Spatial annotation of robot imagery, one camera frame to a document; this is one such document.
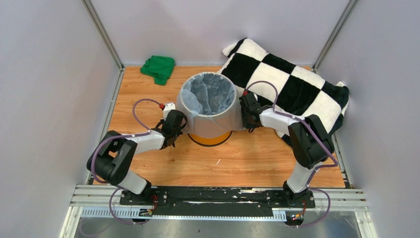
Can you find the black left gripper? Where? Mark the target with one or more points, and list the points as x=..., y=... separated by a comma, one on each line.
x=179, y=132

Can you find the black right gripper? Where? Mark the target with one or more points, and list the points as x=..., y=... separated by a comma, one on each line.
x=246, y=124

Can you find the orange trash bin gold rim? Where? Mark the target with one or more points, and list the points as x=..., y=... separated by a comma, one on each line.
x=210, y=142

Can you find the translucent blue plastic bag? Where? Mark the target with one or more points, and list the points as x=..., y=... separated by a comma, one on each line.
x=211, y=104

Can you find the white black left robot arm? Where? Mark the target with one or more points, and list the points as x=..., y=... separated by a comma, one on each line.
x=112, y=158

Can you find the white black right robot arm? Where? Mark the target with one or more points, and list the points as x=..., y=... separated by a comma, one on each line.
x=310, y=143

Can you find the black white checkered pillow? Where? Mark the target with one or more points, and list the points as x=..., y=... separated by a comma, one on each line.
x=291, y=88

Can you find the green cloth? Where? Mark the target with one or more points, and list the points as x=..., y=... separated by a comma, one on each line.
x=160, y=68

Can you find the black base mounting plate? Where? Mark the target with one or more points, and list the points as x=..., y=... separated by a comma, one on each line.
x=217, y=201

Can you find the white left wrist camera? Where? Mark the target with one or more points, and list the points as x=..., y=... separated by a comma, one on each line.
x=167, y=108

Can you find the aluminium frame rail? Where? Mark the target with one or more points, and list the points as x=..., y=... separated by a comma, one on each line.
x=102, y=201

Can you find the right aluminium corner post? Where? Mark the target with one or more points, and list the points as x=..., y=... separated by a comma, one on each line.
x=345, y=15

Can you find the aluminium corner post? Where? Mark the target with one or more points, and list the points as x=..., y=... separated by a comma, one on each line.
x=88, y=4
x=345, y=15

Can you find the left aluminium corner post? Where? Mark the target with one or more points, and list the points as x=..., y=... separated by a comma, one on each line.
x=88, y=4

